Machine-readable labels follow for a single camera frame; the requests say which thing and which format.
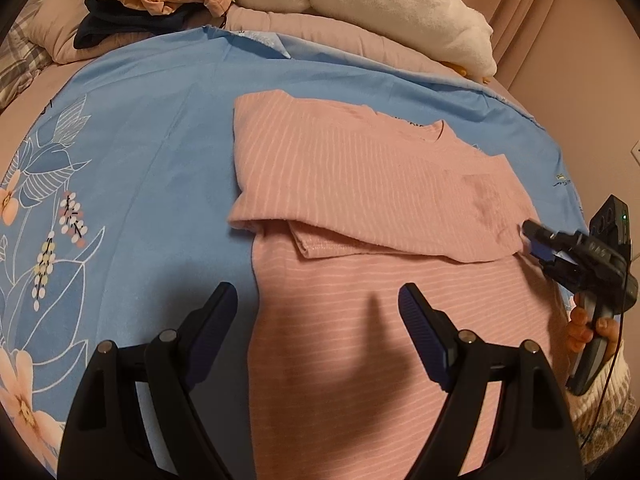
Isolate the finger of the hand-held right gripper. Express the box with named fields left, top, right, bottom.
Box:
left=521, top=219, right=592, bottom=252
left=529, top=243, right=587, bottom=291

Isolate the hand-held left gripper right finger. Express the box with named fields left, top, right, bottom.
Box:
left=397, top=282, right=586, bottom=480

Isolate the pink pillow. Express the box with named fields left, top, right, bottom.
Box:
left=22, top=0, right=131, bottom=66

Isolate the person's right forearm knit sleeve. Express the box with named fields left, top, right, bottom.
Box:
left=568, top=344, right=632, bottom=466

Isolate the black cable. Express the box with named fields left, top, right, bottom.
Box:
left=579, top=260, right=627, bottom=451

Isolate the blue floral bed sheet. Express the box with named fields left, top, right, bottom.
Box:
left=0, top=26, right=589, bottom=480

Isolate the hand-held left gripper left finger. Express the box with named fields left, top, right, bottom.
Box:
left=58, top=281, right=239, bottom=480

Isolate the dark navy garment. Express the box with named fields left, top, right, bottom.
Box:
left=74, top=0, right=225, bottom=51

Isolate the person's right hand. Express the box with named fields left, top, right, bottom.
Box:
left=567, top=306, right=621, bottom=362

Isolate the pink striped shirt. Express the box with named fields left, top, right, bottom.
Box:
left=226, top=89, right=574, bottom=480

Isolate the pink quilt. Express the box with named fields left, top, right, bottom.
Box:
left=220, top=6, right=531, bottom=116

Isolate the grey plaid cloth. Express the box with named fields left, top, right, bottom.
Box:
left=0, top=10, right=53, bottom=111

